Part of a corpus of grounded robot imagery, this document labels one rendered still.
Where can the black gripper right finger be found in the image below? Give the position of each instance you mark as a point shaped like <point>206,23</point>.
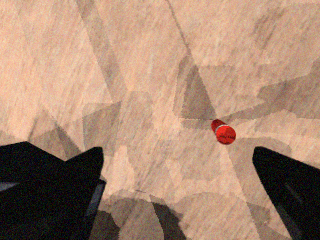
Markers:
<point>294,189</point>

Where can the dark red peg with white band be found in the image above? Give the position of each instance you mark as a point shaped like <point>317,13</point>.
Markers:
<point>225,134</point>

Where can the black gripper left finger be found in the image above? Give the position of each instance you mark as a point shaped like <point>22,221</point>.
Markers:
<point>51,205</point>

